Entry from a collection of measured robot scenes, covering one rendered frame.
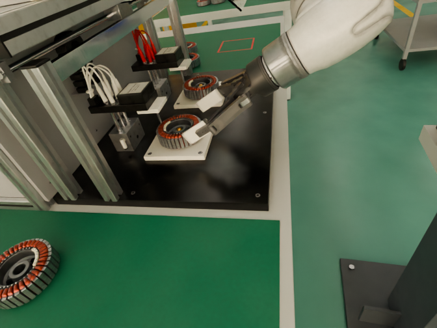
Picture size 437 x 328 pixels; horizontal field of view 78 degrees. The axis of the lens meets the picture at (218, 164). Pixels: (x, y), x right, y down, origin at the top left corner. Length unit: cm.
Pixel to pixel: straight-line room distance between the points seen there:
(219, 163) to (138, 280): 28
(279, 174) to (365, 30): 29
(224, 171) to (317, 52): 28
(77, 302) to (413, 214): 144
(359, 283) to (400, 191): 60
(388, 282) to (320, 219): 38
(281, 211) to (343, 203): 105
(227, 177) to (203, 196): 7
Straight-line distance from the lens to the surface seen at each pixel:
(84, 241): 59
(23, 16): 50
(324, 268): 132
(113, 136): 71
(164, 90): 91
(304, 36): 51
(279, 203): 53
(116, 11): 82
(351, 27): 51
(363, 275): 132
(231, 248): 47
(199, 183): 56
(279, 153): 63
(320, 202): 153
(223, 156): 61
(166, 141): 63
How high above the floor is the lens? 115
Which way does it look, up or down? 40 degrees down
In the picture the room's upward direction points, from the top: 12 degrees counter-clockwise
